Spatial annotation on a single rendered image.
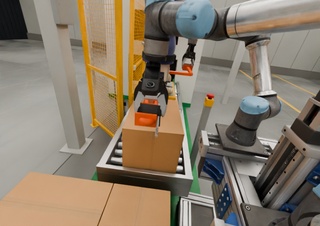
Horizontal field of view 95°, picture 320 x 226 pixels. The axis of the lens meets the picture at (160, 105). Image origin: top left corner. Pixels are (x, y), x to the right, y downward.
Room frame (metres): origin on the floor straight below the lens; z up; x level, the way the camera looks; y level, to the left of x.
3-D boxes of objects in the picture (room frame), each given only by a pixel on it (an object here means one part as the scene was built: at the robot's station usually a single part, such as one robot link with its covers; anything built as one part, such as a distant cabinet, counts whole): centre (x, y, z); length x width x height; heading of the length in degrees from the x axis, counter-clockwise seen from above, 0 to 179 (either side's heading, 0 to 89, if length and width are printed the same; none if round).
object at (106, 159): (1.90, 0.36, 0.50); 2.31 x 0.05 x 0.19; 179
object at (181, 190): (0.72, 0.05, 0.48); 0.70 x 0.03 x 0.15; 89
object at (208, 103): (1.29, -0.46, 0.50); 0.07 x 0.07 x 1.00; 89
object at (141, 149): (1.05, 0.03, 0.75); 0.60 x 0.40 x 0.40; 2
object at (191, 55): (1.33, -0.20, 1.39); 0.09 x 0.08 x 0.12; 2
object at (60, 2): (1.49, 0.95, 1.62); 0.20 x 0.05 x 0.30; 179
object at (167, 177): (0.73, 0.05, 0.58); 0.70 x 0.03 x 0.06; 89
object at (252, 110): (0.68, -0.47, 1.20); 0.13 x 0.12 x 0.14; 122
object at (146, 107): (0.46, 0.04, 1.25); 0.08 x 0.07 x 0.05; 1
